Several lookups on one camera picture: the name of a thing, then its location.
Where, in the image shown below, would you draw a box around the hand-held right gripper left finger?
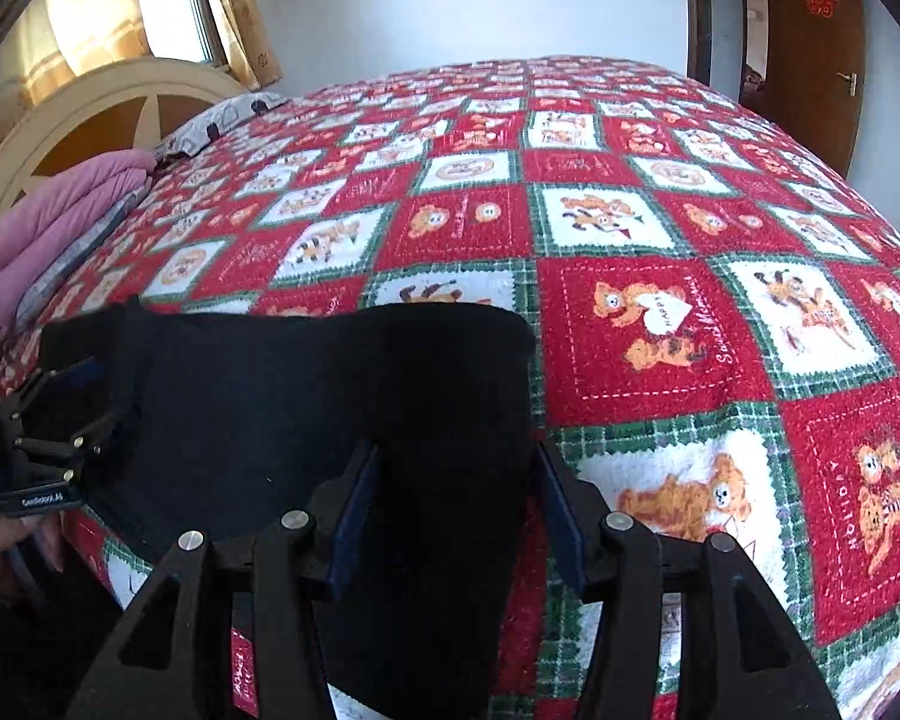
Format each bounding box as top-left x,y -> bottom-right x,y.
67,439 -> 380,720

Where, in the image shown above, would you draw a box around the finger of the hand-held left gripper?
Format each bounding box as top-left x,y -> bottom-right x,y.
0,358 -> 110,425
13,411 -> 125,482

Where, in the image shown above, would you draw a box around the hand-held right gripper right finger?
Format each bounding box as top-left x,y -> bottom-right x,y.
536,439 -> 845,720

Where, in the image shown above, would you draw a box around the black pants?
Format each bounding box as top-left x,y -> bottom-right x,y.
41,300 -> 537,717

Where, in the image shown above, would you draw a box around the person's left hand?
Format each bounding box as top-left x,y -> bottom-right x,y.
0,514 -> 65,595

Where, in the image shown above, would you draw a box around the folded pink quilt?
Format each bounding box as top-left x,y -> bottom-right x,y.
0,148 -> 158,335

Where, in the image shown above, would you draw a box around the red checked printed bedspread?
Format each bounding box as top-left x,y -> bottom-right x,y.
0,52 -> 900,720

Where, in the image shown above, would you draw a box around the cream and brown headboard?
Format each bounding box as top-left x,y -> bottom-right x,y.
0,56 -> 252,301

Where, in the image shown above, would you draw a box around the white pillow with dark print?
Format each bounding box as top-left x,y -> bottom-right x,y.
154,90 -> 290,162

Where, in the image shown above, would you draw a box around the wide yellow curtain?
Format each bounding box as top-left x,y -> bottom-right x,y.
0,0 -> 155,143

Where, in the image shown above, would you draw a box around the window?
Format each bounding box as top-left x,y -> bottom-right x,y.
131,0 -> 226,68

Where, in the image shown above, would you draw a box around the narrow yellow curtain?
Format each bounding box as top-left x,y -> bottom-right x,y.
195,0 -> 282,87

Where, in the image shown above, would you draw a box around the brown wooden door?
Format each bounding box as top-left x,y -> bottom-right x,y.
761,0 -> 867,177

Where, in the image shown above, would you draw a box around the brown door frame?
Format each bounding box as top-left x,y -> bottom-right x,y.
682,0 -> 770,102

